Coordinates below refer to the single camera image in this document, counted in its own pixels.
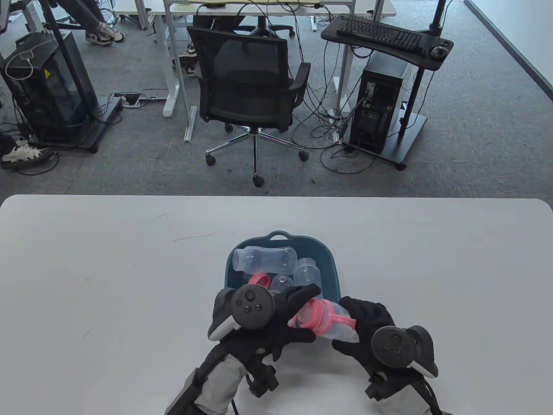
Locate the person's right hand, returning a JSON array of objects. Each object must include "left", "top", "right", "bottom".
[{"left": 332, "top": 296, "right": 396, "bottom": 377}]

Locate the person's left hand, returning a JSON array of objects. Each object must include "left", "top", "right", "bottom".
[{"left": 225, "top": 283, "right": 322, "bottom": 361}]

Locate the clear pink baby bottle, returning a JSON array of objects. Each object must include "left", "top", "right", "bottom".
[
  {"left": 289, "top": 298, "right": 360, "bottom": 344},
  {"left": 232, "top": 246, "right": 298, "bottom": 274},
  {"left": 294, "top": 258, "right": 322, "bottom": 299}
]

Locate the black forearm pack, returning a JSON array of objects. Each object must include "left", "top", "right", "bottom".
[{"left": 166, "top": 367, "right": 201, "bottom": 415}]

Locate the black tracking controller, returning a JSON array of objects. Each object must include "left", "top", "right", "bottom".
[
  {"left": 208, "top": 284, "right": 276, "bottom": 341},
  {"left": 372, "top": 325, "right": 439, "bottom": 380}
]

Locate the teal plastic basin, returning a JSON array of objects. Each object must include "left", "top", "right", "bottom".
[{"left": 225, "top": 230, "right": 341, "bottom": 303}]

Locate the black computer tower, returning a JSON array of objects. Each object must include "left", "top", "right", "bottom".
[{"left": 349, "top": 52, "right": 411, "bottom": 155}]

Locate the white office desk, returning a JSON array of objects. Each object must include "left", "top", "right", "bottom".
[{"left": 113, "top": 0, "right": 397, "bottom": 142}]

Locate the black mesh office chair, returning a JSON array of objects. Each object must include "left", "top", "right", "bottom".
[{"left": 187, "top": 25, "right": 311, "bottom": 187}]

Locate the black rolling cart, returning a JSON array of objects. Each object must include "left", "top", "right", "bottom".
[{"left": 26, "top": 0, "right": 124, "bottom": 154}]

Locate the black rolling keyboard stand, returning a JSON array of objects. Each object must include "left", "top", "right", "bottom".
[{"left": 321, "top": 0, "right": 454, "bottom": 170}]

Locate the black chair base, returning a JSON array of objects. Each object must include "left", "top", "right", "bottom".
[
  {"left": 235, "top": 15, "right": 296, "bottom": 38},
  {"left": 45, "top": 17, "right": 87, "bottom": 31}
]

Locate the black keyboard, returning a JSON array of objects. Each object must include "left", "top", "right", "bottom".
[{"left": 336, "top": 16, "right": 423, "bottom": 54}]

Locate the black glass equipment case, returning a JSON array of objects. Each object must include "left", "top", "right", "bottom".
[{"left": 0, "top": 29, "right": 98, "bottom": 143}]

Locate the bundle of black cables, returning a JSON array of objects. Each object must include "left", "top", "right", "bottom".
[
  {"left": 0, "top": 121, "right": 60, "bottom": 177},
  {"left": 292, "top": 65, "right": 377, "bottom": 174}
]

